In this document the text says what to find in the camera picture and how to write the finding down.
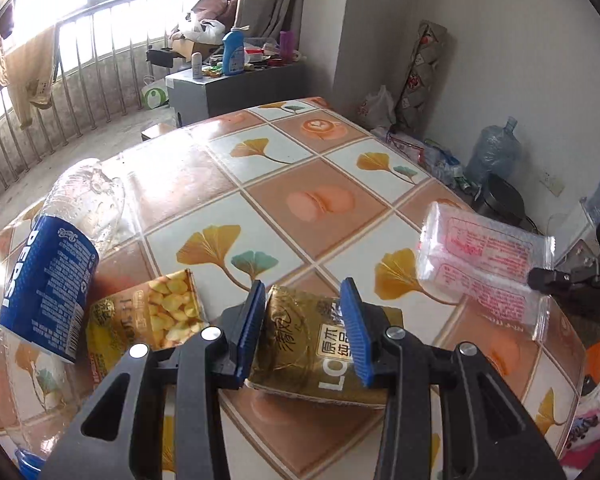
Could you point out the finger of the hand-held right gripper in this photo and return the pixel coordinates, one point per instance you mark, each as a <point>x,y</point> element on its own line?
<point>545,277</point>

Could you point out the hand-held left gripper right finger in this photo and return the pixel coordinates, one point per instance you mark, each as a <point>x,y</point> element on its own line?
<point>357,332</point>

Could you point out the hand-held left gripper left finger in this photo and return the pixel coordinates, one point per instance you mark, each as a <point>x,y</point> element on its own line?
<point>250,330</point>

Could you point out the gold snack packet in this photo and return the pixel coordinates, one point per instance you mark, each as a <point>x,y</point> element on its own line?
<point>310,360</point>

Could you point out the clear wrapper red print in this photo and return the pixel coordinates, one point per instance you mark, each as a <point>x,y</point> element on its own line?
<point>480,260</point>

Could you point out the black trash bin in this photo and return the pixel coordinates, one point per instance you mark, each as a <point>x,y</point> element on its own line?
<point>502,200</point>

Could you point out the clear plastic bottle blue label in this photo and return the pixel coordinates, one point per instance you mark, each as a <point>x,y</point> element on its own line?
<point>50,280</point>

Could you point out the yellow peanut snack packet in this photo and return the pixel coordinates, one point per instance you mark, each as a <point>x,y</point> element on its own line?
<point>150,310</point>

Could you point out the blue water jug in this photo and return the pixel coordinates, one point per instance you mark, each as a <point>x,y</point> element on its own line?
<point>495,152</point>

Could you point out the colourful printed cloth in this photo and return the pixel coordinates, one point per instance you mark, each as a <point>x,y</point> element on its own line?
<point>587,430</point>

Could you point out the clear bag of bottles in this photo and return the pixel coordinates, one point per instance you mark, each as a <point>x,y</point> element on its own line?
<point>432,157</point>

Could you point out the flat cardboard piece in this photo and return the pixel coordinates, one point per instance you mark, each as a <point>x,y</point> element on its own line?
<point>156,132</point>

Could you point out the translucent plastic bag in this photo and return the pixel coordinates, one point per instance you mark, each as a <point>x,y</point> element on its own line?
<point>379,107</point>

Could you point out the rolled patterned mat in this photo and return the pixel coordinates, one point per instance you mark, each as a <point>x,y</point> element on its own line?
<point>422,75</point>

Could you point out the grey cabinet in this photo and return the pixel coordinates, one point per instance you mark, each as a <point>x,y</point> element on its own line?
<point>215,95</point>

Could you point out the white green paper bag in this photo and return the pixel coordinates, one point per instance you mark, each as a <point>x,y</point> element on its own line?
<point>155,92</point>

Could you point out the small white bottle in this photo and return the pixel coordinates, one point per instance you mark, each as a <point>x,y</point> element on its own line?
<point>196,66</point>

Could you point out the blue detergent bottle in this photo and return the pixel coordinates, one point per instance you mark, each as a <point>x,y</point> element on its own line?
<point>233,52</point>

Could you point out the purple bottle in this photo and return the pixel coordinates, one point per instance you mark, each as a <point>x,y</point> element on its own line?
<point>286,46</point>

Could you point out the cardboard box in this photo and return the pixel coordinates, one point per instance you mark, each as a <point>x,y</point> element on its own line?
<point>192,49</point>

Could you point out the black box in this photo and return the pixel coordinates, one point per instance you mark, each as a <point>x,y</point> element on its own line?
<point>160,57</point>

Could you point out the white plastic bag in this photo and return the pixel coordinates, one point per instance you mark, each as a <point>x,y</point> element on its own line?
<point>200,30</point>

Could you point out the metal window railing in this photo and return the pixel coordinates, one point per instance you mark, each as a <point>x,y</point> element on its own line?
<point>80,60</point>

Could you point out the beige hanging cloth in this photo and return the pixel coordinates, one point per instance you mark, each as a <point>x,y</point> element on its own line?
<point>30,80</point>

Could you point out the white wall socket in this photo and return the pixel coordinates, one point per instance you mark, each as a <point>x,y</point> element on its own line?
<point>553,183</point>

